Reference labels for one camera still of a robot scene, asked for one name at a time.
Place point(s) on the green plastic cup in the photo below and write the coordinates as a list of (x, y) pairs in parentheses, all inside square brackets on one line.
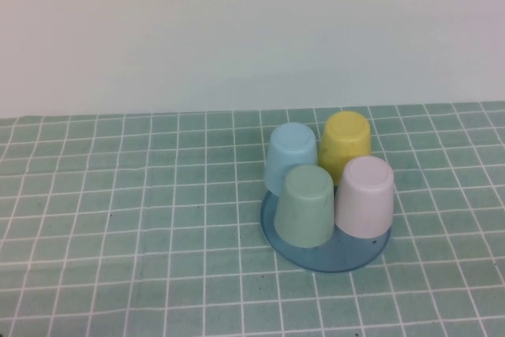
[(304, 210)]

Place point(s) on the yellow plastic cup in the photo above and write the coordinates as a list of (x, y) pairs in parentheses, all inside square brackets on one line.
[(345, 143)]

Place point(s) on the blue cup stand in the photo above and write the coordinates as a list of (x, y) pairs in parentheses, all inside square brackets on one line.
[(335, 258)]

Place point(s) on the pink plastic cup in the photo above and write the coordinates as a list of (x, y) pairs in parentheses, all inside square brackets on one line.
[(365, 203)]

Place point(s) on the green checkered tablecloth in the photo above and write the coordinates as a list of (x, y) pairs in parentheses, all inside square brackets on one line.
[(118, 274)]

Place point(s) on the light blue plastic cup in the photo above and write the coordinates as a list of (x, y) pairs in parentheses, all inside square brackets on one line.
[(292, 151)]

